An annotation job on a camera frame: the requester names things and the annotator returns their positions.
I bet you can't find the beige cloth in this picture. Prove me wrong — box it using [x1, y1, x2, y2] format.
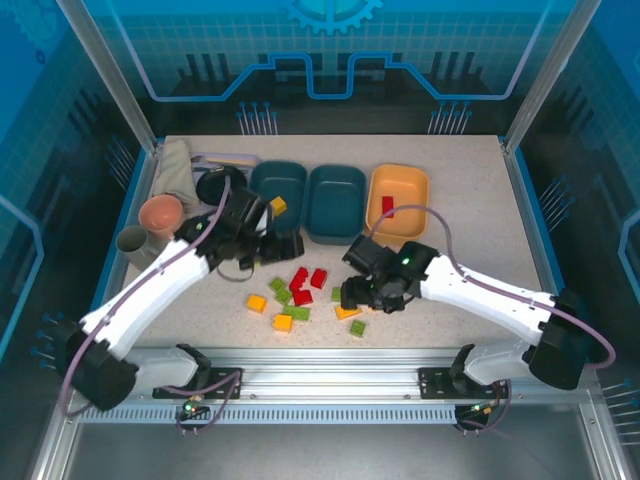
[151, 138, 201, 209]

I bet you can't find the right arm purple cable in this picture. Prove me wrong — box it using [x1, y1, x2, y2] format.
[368, 204, 617, 371]

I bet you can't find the pink bowl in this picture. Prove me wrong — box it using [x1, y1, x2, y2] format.
[138, 194, 184, 241]

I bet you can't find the orange plastic container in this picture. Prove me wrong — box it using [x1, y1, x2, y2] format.
[365, 163, 431, 247]

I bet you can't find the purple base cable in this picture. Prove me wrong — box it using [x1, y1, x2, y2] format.
[159, 368, 246, 436]
[457, 378, 512, 436]

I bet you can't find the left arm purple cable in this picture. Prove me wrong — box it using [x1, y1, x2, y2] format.
[58, 174, 232, 419]

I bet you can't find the aluminium table side rail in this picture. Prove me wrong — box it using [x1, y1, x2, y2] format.
[94, 144, 166, 311]
[499, 139, 576, 361]

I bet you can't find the teal plastic container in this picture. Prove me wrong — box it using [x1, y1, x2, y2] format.
[248, 158, 309, 235]
[303, 164, 369, 246]

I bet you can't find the slotted cable duct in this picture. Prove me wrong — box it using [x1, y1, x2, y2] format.
[78, 404, 459, 425]

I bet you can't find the aluminium frame post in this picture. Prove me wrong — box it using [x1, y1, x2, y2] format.
[502, 0, 601, 156]
[54, 0, 161, 156]

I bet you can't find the grey cup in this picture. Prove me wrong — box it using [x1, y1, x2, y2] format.
[115, 224, 166, 266]

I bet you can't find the aluminium mounting rail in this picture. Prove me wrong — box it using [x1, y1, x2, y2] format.
[124, 347, 576, 401]

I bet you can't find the black round bowl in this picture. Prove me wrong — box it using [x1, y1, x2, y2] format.
[195, 166, 251, 206]

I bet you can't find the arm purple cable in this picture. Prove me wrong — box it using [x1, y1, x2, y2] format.
[58, 174, 232, 419]
[368, 204, 617, 371]

